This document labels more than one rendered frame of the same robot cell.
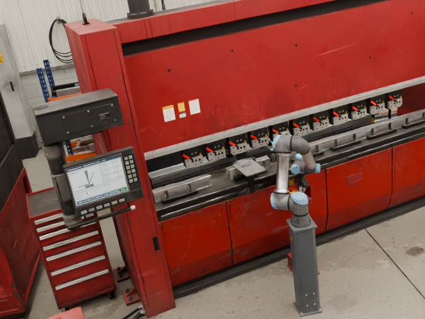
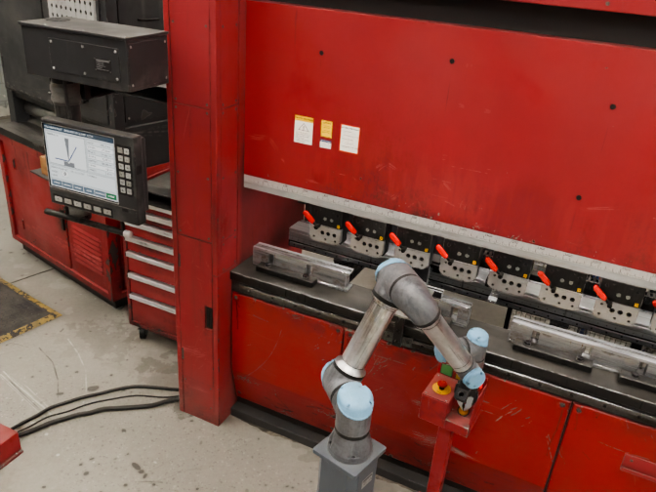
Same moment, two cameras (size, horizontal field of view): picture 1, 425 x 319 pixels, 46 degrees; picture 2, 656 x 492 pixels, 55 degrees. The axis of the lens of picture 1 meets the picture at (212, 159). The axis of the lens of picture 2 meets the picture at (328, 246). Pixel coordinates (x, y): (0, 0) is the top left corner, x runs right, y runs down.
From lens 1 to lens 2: 247 cm
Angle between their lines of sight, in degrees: 39
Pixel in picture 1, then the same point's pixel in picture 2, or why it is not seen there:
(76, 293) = (151, 319)
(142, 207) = (199, 252)
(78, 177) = (56, 143)
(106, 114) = (105, 64)
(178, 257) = (250, 362)
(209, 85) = (386, 111)
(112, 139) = (178, 123)
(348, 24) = not seen: outside the picture
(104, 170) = (90, 152)
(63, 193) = not seen: hidden behind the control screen
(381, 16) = not seen: outside the picture
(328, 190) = (564, 446)
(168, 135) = (294, 167)
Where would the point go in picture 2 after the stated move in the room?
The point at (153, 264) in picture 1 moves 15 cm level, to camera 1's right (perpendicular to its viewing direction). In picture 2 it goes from (200, 344) to (219, 358)
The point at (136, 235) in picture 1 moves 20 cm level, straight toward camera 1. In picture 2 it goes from (184, 287) to (152, 305)
